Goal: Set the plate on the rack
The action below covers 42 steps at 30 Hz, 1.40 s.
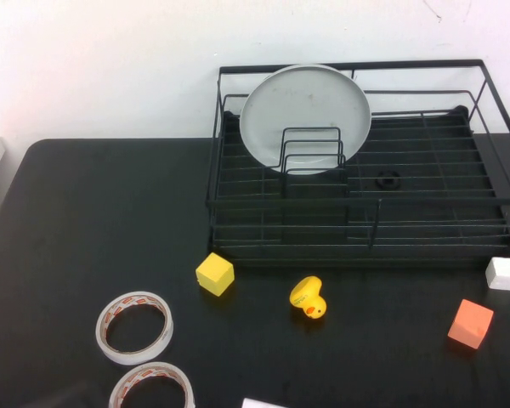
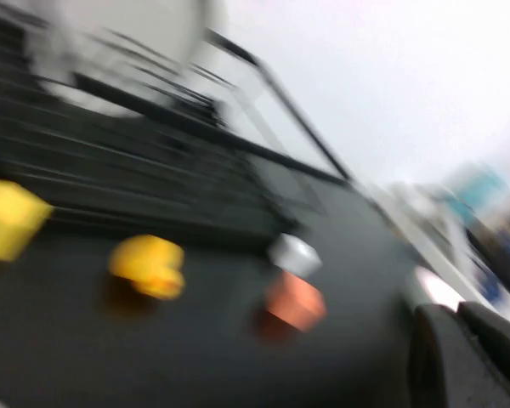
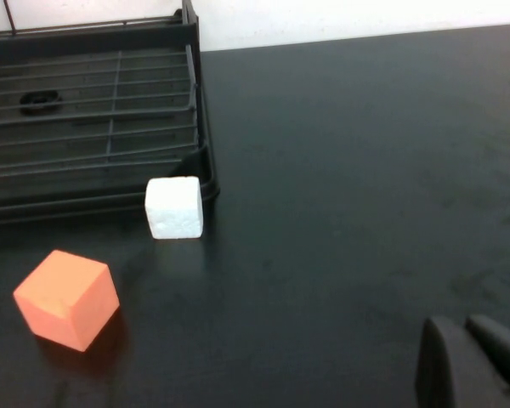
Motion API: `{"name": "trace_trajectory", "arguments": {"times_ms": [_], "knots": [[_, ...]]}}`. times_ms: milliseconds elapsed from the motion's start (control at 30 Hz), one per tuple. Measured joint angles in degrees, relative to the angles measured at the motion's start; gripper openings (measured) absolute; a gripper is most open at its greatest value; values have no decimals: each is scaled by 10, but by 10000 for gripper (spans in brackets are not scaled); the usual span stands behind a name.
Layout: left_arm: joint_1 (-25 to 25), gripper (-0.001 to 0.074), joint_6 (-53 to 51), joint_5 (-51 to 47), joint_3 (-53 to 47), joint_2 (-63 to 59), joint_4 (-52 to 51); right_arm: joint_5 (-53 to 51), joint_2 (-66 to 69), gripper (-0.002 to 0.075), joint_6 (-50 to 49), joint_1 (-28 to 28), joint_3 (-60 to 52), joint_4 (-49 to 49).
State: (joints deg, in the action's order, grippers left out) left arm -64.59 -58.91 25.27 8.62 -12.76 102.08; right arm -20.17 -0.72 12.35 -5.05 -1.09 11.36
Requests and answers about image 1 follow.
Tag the grey round plate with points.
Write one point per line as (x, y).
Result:
(306, 106)

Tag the yellow cube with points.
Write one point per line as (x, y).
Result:
(214, 274)

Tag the yellow rubber duck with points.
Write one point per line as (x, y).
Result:
(307, 295)

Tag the clear tape roll red print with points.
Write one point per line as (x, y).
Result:
(153, 368)
(132, 297)

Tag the black drip tray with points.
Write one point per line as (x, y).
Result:
(408, 146)

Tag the white paper sheet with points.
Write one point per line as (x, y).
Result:
(259, 404)

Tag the orange cube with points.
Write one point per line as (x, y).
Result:
(469, 323)

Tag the white cube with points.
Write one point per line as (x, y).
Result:
(505, 274)

